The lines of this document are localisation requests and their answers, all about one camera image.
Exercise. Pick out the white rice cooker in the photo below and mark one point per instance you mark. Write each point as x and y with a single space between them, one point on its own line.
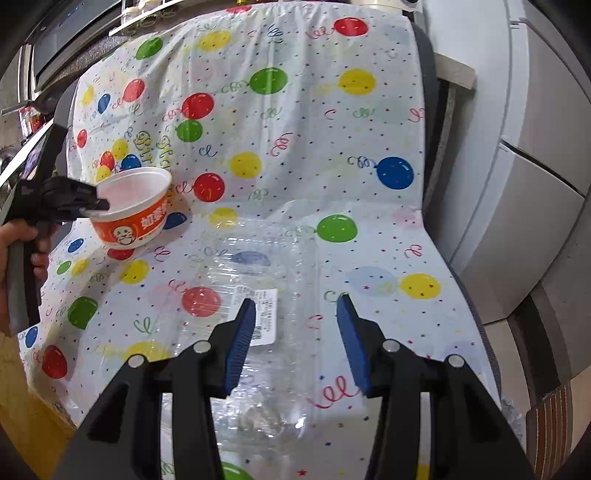
408 3

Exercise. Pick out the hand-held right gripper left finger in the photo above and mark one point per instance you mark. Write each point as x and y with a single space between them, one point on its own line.
240 346

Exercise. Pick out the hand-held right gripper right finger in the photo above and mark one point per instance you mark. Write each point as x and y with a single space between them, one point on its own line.
353 346

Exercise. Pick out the white kitchen counter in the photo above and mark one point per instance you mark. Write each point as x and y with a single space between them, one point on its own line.
14 161

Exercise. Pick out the grey refrigerator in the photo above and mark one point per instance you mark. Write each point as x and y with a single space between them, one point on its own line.
531 161

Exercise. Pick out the brown striped board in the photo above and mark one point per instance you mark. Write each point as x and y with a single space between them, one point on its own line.
551 413

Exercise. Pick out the person's left hand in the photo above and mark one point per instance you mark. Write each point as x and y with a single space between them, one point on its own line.
9 277

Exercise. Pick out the wooden shelf board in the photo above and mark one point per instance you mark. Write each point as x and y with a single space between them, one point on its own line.
455 71

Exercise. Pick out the orange instant noodle bowl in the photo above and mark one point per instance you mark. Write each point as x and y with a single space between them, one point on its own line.
134 217

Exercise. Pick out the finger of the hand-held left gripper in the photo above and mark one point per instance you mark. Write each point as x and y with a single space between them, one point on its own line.
97 201

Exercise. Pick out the clear plastic container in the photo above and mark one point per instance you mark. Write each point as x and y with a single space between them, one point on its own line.
286 295

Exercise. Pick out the black range hood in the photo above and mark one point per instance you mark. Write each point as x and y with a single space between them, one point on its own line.
69 37

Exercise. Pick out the balloon printed plastic sheet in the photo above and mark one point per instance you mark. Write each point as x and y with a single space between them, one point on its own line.
300 138

